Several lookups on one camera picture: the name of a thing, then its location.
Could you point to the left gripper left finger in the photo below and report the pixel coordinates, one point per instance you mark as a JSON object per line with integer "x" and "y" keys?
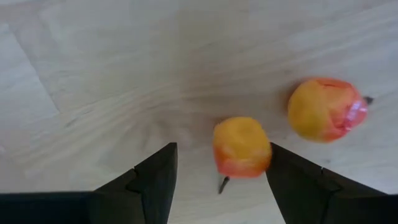
{"x": 155, "y": 186}

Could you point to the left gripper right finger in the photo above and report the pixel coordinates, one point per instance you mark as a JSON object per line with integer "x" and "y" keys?
{"x": 298, "y": 186}

